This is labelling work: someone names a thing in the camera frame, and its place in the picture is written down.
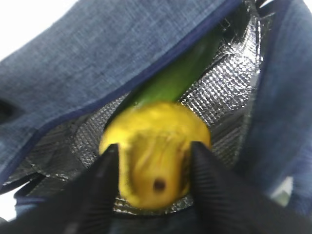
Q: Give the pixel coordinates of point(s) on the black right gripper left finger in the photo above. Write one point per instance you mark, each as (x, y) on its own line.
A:
(85, 206)

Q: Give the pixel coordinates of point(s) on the green cucumber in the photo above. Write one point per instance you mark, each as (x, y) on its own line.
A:
(173, 81)

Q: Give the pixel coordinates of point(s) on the navy blue insulated lunch bag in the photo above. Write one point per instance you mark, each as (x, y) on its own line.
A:
(101, 49)

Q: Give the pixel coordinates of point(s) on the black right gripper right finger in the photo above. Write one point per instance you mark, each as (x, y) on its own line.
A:
(225, 204)

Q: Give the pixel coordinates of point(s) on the yellow pear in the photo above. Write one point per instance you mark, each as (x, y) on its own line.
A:
(154, 151)

